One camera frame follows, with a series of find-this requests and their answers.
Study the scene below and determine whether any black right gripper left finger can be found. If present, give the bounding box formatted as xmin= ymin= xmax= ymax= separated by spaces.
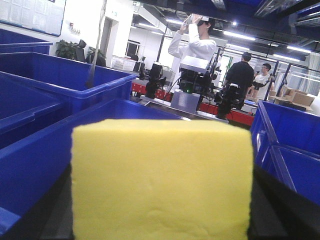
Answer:
xmin=4 ymin=165 xmax=74 ymax=240

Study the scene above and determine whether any robot with grey base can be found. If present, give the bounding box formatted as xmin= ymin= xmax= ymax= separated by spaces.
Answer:
xmin=143 ymin=55 xmax=246 ymax=120

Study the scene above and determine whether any person in black shirt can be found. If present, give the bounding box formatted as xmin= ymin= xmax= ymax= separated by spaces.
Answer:
xmin=222 ymin=52 xmax=255 ymax=100

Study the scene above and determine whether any blue bin at right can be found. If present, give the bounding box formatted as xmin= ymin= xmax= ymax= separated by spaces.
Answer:
xmin=250 ymin=101 xmax=320 ymax=204

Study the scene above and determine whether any blue bin holding block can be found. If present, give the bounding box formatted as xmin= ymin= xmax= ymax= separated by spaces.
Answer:
xmin=0 ymin=99 xmax=177 ymax=240

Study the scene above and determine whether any yellow foam block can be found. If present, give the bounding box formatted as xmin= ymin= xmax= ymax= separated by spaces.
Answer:
xmin=71 ymin=119 xmax=253 ymax=240

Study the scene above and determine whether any blue bin far left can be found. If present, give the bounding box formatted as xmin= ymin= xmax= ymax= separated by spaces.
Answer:
xmin=0 ymin=52 xmax=136 ymax=114

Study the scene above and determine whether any person in white shirt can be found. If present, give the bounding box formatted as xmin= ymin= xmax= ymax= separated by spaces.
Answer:
xmin=167 ymin=13 xmax=217 ymax=93

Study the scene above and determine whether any potted green plant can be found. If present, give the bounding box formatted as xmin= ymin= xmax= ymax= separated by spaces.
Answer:
xmin=55 ymin=39 xmax=87 ymax=60

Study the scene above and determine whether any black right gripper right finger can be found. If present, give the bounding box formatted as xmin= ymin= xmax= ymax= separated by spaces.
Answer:
xmin=247 ymin=165 xmax=320 ymax=240

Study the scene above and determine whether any seated person with glasses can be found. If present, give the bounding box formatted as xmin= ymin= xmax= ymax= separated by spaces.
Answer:
xmin=252 ymin=63 xmax=275 ymax=100

